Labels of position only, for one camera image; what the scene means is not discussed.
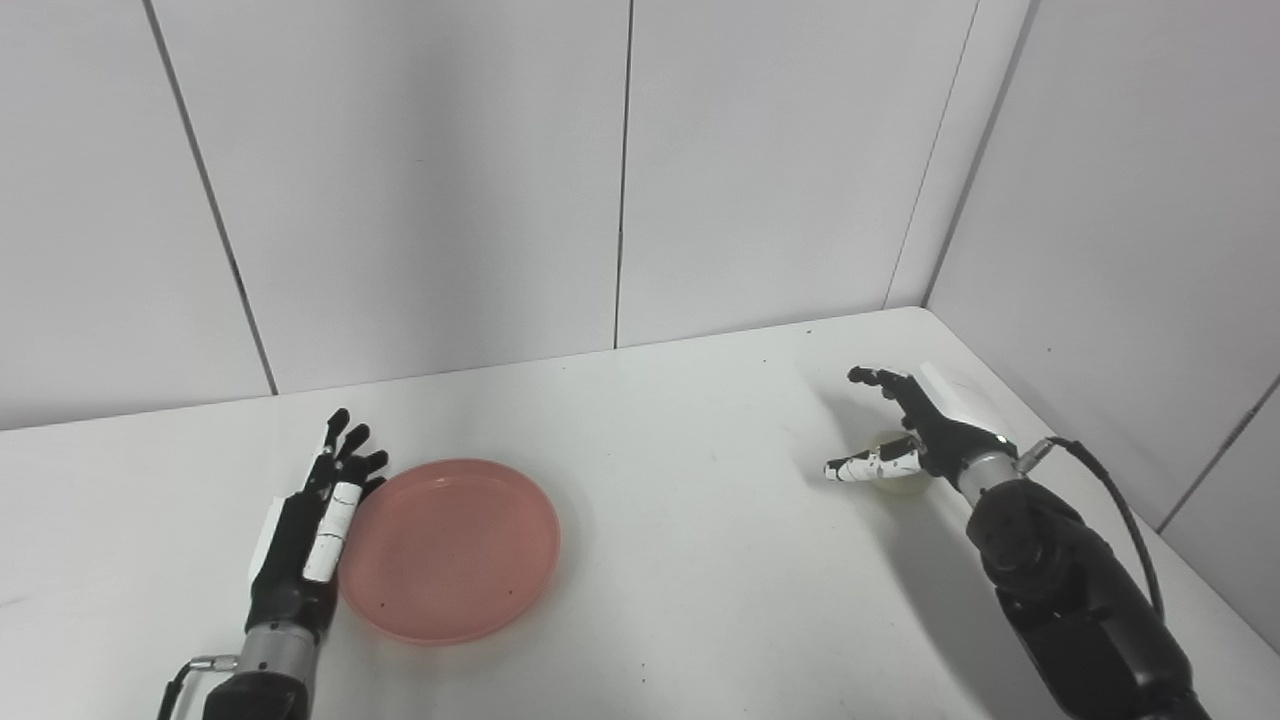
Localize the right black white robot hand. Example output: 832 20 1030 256
823 362 1020 488

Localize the cream steamed bun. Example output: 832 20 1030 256
864 429 934 499

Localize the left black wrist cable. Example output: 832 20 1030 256
154 654 242 720

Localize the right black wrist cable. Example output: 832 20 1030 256
1014 436 1168 623

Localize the pink round plate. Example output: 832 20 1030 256
337 458 562 647

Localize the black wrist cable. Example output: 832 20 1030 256
154 654 242 720
1014 436 1168 623

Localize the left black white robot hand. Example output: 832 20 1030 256
246 407 390 638

